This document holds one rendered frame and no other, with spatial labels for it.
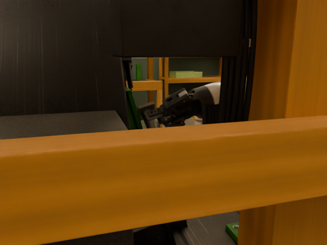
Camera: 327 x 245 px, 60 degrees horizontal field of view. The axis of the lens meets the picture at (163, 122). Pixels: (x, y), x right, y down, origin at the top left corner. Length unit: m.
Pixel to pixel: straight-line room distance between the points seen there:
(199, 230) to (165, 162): 0.54
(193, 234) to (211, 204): 0.48
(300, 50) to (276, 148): 0.13
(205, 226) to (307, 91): 0.52
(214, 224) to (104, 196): 0.59
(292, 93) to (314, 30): 0.08
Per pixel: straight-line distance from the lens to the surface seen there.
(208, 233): 0.80
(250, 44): 0.45
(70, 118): 0.54
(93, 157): 0.26
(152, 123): 0.64
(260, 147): 0.32
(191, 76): 6.12
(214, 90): 0.68
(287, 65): 0.39
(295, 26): 0.39
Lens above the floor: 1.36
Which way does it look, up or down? 14 degrees down
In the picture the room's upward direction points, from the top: straight up
